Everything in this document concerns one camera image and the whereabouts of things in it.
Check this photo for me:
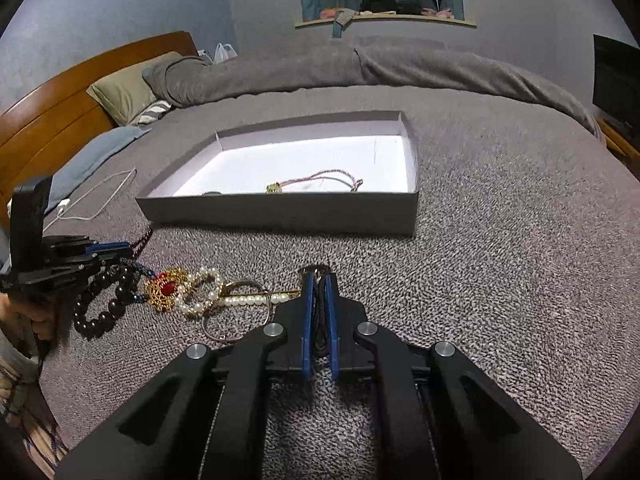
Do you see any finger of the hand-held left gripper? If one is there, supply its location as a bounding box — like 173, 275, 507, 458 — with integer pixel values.
44, 235, 135, 260
50, 254, 132, 277

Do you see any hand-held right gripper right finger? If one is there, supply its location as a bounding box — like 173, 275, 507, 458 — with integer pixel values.
325, 276, 583, 480

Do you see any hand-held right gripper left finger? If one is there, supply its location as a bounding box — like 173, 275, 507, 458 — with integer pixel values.
55, 271, 316, 480

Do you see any blue brown bead necklace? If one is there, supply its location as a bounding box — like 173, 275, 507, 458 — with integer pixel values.
117, 226, 161, 306

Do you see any dark bead bracelet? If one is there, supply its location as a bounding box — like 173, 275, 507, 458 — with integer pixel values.
72, 265, 146, 339

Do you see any pearl hair pin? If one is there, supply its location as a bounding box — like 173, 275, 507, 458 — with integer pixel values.
220, 287, 304, 311

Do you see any gold red brooch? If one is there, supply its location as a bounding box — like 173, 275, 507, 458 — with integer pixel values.
144, 267, 194, 314

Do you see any silver ring bangle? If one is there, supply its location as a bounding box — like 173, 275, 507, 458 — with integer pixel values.
202, 279, 274, 346

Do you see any pearl bracelet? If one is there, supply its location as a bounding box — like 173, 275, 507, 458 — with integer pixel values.
180, 266, 224, 319

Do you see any grey shallow cardboard box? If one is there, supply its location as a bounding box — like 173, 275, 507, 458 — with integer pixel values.
136, 110, 421, 238

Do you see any person's left hand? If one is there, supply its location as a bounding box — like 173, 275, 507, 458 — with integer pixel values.
0, 291, 60, 345

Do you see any blue blanket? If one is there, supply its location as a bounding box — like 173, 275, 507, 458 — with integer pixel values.
46, 125, 154, 217

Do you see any wooden headboard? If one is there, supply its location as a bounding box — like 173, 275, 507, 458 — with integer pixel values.
0, 31, 200, 223

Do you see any striped pillow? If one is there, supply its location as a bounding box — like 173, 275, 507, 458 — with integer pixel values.
132, 99, 174, 126

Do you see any olive pillow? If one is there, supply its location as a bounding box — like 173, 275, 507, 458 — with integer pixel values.
86, 51, 187, 127

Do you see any white plastic bag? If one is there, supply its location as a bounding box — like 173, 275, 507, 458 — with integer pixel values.
198, 42, 239, 65

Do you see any grey duvet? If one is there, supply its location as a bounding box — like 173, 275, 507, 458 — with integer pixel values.
142, 35, 604, 142

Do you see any window sill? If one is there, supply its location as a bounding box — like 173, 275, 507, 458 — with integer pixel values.
294, 12, 477, 30

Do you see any wooden side furniture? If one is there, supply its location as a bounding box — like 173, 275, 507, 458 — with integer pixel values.
597, 116, 640, 167

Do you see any black monitor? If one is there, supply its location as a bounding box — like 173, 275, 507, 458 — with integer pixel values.
592, 34, 640, 124

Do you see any white charging cable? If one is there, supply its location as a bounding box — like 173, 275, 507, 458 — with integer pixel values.
54, 167, 139, 222

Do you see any pink cord bracelet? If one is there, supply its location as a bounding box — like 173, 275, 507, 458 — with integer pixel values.
266, 170, 365, 195

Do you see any teal strap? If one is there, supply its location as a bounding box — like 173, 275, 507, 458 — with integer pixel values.
331, 9, 357, 40

